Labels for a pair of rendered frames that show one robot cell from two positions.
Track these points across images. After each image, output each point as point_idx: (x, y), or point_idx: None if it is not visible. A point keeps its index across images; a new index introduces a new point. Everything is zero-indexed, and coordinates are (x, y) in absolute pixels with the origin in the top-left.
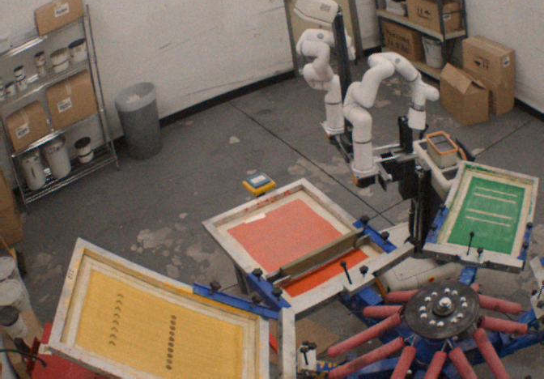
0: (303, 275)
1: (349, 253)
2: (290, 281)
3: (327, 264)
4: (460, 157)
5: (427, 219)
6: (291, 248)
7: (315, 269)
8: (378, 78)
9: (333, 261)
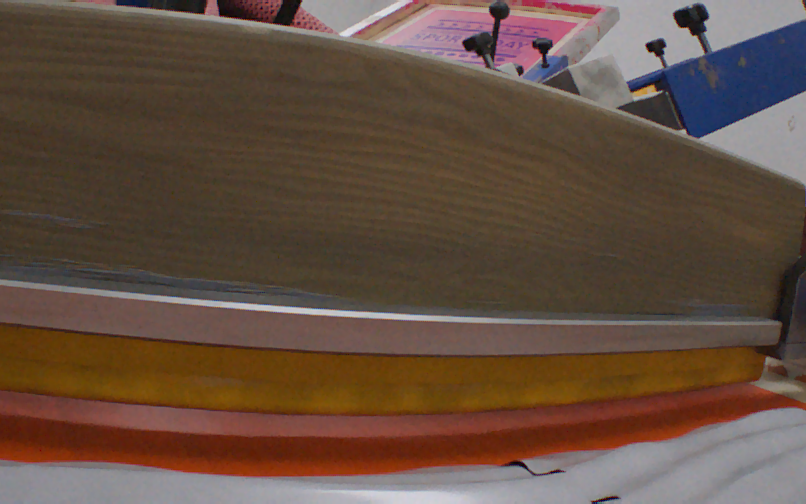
0: (630, 409)
1: None
2: (720, 398)
3: (327, 423)
4: None
5: None
6: None
7: (506, 425)
8: None
9: (221, 413)
